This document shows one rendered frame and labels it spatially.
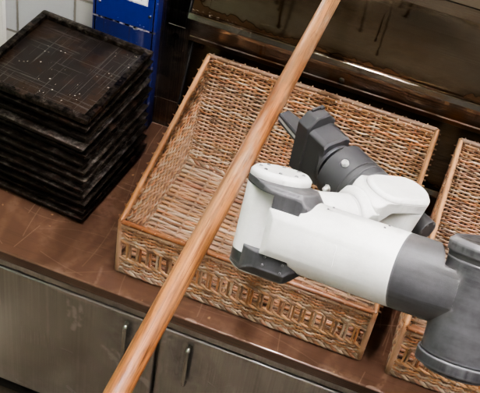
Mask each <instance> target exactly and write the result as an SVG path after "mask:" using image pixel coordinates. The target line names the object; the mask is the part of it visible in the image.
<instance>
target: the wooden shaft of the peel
mask: <svg viewBox="0 0 480 393"><path fill-rule="evenodd" d="M340 1H341V0H322V1H321V3H320V5H319V7H318V9H317V10H316V12H315V14H314V16H313V18H312V19H311V21H310V23H309V25H308V26H307V28H306V30H305V32H304V34H303V35H302V37H301V39H300V41H299V43H298V44H297V46H296V48H295V50H294V51H293V53H292V55H291V57H290V58H289V60H288V63H287V64H286V66H285V67H284V70H283V71H282V73H281V75H280V76H279V78H278V80H277V82H276V83H275V85H274V88H273V89H272V91H271V92H270V95H269V96H268V98H267V100H266V102H265V103H264V105H263V107H262V109H261V110H260V112H259V114H258V115H257V117H256V120H255V122H254V123H253V124H252V127H251V129H250V130H249V132H248V134H247V136H246V137H245V139H244V141H243V142H242V145H241V146H240V148H239V149H238V152H237V154H236V155H235V157H234V159H233V161H232V162H231V164H230V166H229V168H228V170H227V171H226V173H225V175H224V177H223V179H222V180H221V182H220V184H219V186H218V187H217V189H216V191H215V193H214V195H213V196H212V198H211V200H210V202H209V203H208V205H207V207H206V209H205V211H204V212H203V214H202V216H201V218H200V220H199V221H198V223H197V225H196V227H195V228H194V230H193V232H192V234H191V236H190V237H189V240H188V241H187V243H186V244H185V246H184V248H183V250H182V252H181V253H180V255H179V257H178V259H177V260H176V262H175V265H174V266H173V268H172V269H171V272H170V273H169V275H168V277H167V279H166V280H165V282H164V284H163V285H162V287H161V290H160V291H159V293H158V294H157V297H156V299H155V300H154V302H153V304H152V305H151V307H150V309H149V311H148V312H147V314H146V316H145V318H144V319H143V322H142V324H141V325H140V326H139V329H138V331H137V332H136V334H135V336H134V338H133V339H132V341H131V343H130V345H129V347H128V348H127V350H126V351H125V354H124V356H123V357H122V359H121V361H120V363H119V364H118V366H117V368H116V370H115V372H114V373H113V375H112V377H111V379H110V380H109V382H108V384H107V386H106V388H105V389H104V391H103V393H132V392H133V390H134V388H135V386H136V384H137V382H138V380H139V379H140V377H141V375H142V373H143V371H144V369H145V368H146V365H147V364H148V362H149V360H150V357H151V356H152V355H153V353H154V350H155V348H156V347H157V344H158V343H159V341H160V340H161V337H162V335H163V333H164V332H165V330H166V328H167V326H168V324H169V322H170V320H171V318H172V317H173V315H174V313H175V311H176V309H177V307H178V305H179V303H180V302H181V300H182V297H183V296H184V295H185V292H186V290H187V288H188V287H189V284H190V282H191V281H192V279H193V277H194V275H195V273H196V271H197V270H198V268H199V266H200V264H201V262H202V260H203V258H204V257H205V255H206V252H207V250H208V249H209V247H210V245H211V243H212V242H213V240H214V237H215V235H216V234H217V232H218V230H219V228H220V226H221V224H222V222H223V221H224V219H225V217H226V215H227V213H228V211H229V209H230V208H231V205H232V204H233V202H234V200H235V198H236V196H237V195H238V192H239V190H240V189H241V187H242V185H243V183H244V181H245V179H246V177H247V175H248V174H249V172H250V169H251V167H252V166H253V164H254V162H255V160H256V159H257V157H258V155H259V153H260V151H261V149H262V148H263V145H264V144H265V142H266V139H267V137H268V136H269V135H270V132H271V130H272V128H273V127H274V124H275V123H276V121H277V119H278V117H279V114H280V113H281V112H282V110H283V108H284V106H285V104H286V102H287V100H288V98H289V97H290V95H291V92H292V91H293V89H294V87H295V85H296V83H297V82H298V79H299V77H300V75H301V74H302V72H303V70H304V68H305V66H306V64H307V62H308V61H309V59H310V57H311V55H312V53H313V51H314V50H315V48H316V46H317V44H318V42H319V39H320V38H321V37H322V35H323V32H324V30H325V29H326V26H327V25H328V23H329V22H330V19H331V17H332V15H333V14H334V12H335V10H336V8H337V6H338V4H339V2H340Z"/></svg>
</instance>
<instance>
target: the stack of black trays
mask: <svg viewBox="0 0 480 393"><path fill-rule="evenodd" d="M153 55H154V52H153V51H151V50H148V49H146V48H142V47H140V46H138V45H136V44H132V43H130V42H128V41H124V40H122V39H120V38H117V37H114V36H111V35H110V34H106V33H104V32H101V31H99V30H95V29H94V28H91V27H88V26H85V25H83V24H81V23H77V22H75V21H73V20H70V19H67V18H65V17H63V16H59V15H57V14H54V13H53V12H49V11H47V10H43V11H42V12H41V13H39V14H38V15H37V16H36V17H35V18H33V19H32V20H31V21H30V22H29V23H28V24H27V25H26V26H24V27H23V28H22V29H21V30H19V31H18V32H17V33H16V34H14V35H13V36H12V37H11V38H10V39H8V40H7V41H6V42H5V43H4V44H3V45H2V46H1V47H0V187H2V188H4V189H7V190H9V191H11V192H13V193H16V194H18V195H20V196H22V197H25V198H27V199H28V200H32V201H33V202H35V203H38V204H40V205H42V206H45V207H47V208H49V209H52V210H53V211H56V212H58V213H60V214H63V215H65V216H67V217H69V218H72V219H74V220H76V221H79V222H81V221H82V220H83V219H84V218H85V217H86V216H87V215H88V214H89V213H90V212H91V210H92V209H93V208H94V207H95V206H96V205H97V203H98V202H99V201H100V200H101V199H102V198H103V196H104V195H105V194H106V193H107V192H108V191H109V189H110V188H111V187H112V186H113V185H114V184H115V183H116V182H117V181H118V180H119V179H120V178H121V176H122V175H123V174H124V173H125V172H126V170H127V169H128V168H129V167H130V166H131V165H132V163H133V162H134V161H135V160H136V159H137V158H138V157H139V156H140V155H141V154H142V153H143V151H144V150H145V149H144V147H145V145H146V144H145V143H143V142H142V141H143V140H144V139H145V138H146V135H145V134H143V133H142V132H143V131H144V130H145V129H146V128H147V126H145V125H144V124H145V123H146V122H147V119H146V117H147V116H148V115H149V113H147V112H145V110H146V108H147V107H148V106H149V105H147V104H144V101H145V100H146V99H147V98H148V97H149V95H148V93H149V92H151V91H152V89H153V88H151V87H148V86H147V84H148V83H149V82H150V81H151V79H149V78H147V77H148V76H149V75H150V74H151V73H152V72H153V70H152V69H148V68H149V66H150V65H151V64H152V63H153V62H154V61H153V60H150V58H152V57H153Z"/></svg>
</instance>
